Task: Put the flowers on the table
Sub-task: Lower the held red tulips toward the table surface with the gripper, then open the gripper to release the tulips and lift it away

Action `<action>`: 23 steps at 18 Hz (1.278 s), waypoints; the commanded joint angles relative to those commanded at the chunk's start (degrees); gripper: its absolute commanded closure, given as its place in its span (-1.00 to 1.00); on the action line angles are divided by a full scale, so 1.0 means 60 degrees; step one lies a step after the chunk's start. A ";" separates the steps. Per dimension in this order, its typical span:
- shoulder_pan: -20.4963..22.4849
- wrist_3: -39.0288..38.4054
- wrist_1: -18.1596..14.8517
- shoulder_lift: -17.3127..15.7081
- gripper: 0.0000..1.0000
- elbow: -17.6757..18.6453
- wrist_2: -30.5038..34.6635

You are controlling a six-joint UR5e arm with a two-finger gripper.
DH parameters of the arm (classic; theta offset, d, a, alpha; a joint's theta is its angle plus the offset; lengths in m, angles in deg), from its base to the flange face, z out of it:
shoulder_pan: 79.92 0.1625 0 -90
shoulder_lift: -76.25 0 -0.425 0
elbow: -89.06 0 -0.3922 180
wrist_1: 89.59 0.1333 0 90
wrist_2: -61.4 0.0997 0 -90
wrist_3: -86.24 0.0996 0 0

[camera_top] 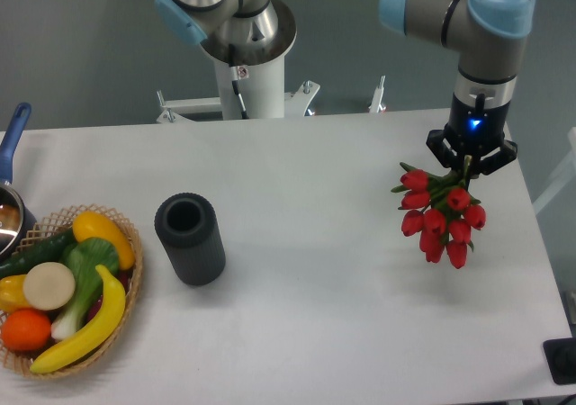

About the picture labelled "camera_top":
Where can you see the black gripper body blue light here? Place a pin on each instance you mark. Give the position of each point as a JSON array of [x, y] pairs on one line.
[[472, 132]]

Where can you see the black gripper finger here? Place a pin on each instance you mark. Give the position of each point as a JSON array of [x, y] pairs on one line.
[[506, 153], [436, 142]]

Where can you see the red tulip bouquet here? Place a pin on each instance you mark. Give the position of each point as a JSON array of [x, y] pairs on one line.
[[440, 210]]

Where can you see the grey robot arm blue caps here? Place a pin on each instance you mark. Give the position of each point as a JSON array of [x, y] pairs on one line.
[[489, 36]]

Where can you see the black device at table edge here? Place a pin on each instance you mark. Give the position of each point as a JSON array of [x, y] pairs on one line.
[[560, 357]]

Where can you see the dark grey ribbed vase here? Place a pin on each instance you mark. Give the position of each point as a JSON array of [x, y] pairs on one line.
[[187, 227]]

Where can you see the yellow lemon squash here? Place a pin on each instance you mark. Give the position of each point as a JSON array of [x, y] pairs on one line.
[[92, 224]]

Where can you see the green bok choy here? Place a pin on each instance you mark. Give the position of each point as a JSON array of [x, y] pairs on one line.
[[82, 261]]

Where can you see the yellow banana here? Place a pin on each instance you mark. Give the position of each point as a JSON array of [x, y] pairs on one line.
[[92, 334]]

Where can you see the green cucumber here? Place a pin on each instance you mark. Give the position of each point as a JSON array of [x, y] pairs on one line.
[[46, 250]]

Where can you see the yellow bell pepper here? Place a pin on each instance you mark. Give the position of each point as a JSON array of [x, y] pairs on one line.
[[11, 294]]

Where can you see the orange fruit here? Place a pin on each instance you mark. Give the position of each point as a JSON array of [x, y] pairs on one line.
[[26, 330]]

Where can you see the woven wicker basket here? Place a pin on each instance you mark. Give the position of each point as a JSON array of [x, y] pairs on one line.
[[52, 225]]

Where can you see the white frame at right edge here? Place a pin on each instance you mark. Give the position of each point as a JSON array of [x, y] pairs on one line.
[[563, 173]]

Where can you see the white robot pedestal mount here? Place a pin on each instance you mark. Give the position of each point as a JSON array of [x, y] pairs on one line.
[[248, 55]]

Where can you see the white table clamp bracket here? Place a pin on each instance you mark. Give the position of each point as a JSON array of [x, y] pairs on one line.
[[189, 106]]

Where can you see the blue handled saucepan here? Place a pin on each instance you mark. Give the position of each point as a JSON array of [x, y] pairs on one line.
[[16, 218]]

